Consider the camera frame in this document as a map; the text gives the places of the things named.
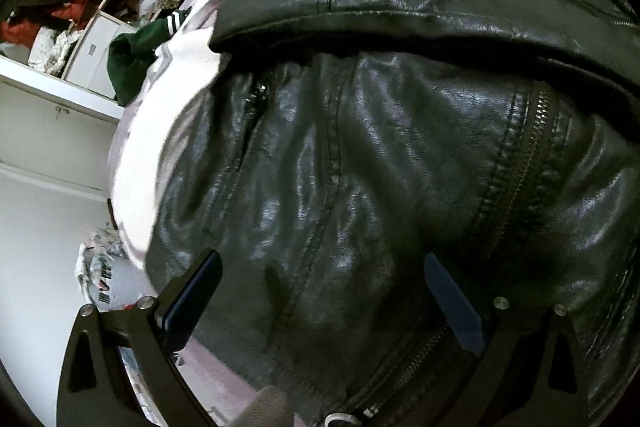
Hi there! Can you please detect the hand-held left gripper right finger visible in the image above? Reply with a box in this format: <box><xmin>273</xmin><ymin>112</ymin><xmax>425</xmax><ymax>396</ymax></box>
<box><xmin>422</xmin><ymin>251</ymin><xmax>591</xmax><ymax>427</ymax></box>

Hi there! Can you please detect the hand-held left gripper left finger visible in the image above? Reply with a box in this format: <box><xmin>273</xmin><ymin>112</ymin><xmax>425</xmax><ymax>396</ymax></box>
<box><xmin>56</xmin><ymin>249</ymin><xmax>223</xmax><ymax>427</ymax></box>

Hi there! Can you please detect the black leather jacket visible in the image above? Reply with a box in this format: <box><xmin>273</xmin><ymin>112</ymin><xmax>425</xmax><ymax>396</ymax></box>
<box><xmin>145</xmin><ymin>0</ymin><xmax>640</xmax><ymax>427</ymax></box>

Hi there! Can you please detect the printed white plastic bag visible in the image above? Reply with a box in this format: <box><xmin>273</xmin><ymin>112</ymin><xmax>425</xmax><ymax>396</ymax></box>
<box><xmin>75</xmin><ymin>227</ymin><xmax>156</xmax><ymax>313</ymax></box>

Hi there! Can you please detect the floral plush blanket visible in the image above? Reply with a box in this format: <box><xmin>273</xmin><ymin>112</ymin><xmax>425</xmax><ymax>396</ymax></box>
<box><xmin>107</xmin><ymin>0</ymin><xmax>381</xmax><ymax>427</ymax></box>

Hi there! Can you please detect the green garment with striped cuff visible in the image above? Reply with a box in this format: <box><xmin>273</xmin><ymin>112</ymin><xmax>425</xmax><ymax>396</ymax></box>
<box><xmin>106</xmin><ymin>7</ymin><xmax>193</xmax><ymax>108</ymax></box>

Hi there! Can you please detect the white drawer unit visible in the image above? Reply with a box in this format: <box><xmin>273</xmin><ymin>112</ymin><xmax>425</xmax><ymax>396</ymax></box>
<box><xmin>62</xmin><ymin>12</ymin><xmax>133</xmax><ymax>100</ymax></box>

